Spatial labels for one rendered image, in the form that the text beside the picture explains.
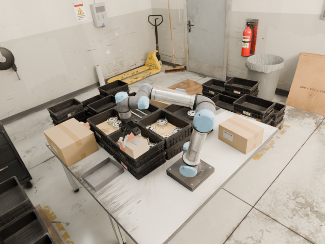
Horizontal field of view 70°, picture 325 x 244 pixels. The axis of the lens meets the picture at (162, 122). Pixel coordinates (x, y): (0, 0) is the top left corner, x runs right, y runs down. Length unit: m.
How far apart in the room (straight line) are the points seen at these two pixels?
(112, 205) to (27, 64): 3.60
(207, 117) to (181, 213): 0.68
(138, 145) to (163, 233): 0.55
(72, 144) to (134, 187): 0.65
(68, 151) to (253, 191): 1.87
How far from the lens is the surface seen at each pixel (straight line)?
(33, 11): 4.84
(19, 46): 4.80
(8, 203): 2.49
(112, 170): 1.99
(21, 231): 2.37
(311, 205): 2.79
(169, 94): 1.42
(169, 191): 1.75
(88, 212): 2.71
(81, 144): 2.13
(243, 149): 2.04
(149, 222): 1.61
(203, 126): 1.30
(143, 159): 1.76
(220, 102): 3.45
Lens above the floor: 2.02
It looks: 33 degrees down
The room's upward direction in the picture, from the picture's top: 6 degrees counter-clockwise
